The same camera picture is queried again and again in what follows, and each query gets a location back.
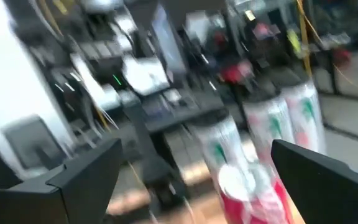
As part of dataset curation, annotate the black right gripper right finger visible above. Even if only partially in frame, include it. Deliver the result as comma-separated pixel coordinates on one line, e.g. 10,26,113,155
271,139,358,224

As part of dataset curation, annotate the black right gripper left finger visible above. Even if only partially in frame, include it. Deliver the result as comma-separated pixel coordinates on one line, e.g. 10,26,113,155
0,138,124,224

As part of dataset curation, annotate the dark red soda can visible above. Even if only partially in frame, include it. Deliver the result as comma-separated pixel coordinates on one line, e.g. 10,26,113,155
218,163,295,224

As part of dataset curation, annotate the tall white can black lid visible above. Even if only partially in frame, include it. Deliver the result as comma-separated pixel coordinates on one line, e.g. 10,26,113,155
283,81,326,155
194,116,251,187
242,96,295,166

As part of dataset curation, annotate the grey box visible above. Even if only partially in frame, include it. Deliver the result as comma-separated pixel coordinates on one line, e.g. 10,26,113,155
1,114,68,170

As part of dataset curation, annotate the grey side desk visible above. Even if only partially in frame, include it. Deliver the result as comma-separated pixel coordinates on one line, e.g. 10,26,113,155
116,86,229,134

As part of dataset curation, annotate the red object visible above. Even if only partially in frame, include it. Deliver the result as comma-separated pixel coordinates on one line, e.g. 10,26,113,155
221,60,255,83

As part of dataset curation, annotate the computer monitor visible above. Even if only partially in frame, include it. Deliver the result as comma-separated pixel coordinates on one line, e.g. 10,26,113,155
150,2,188,75

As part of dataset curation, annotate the yellow cable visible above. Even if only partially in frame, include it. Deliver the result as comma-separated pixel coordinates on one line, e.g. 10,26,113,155
295,0,313,78

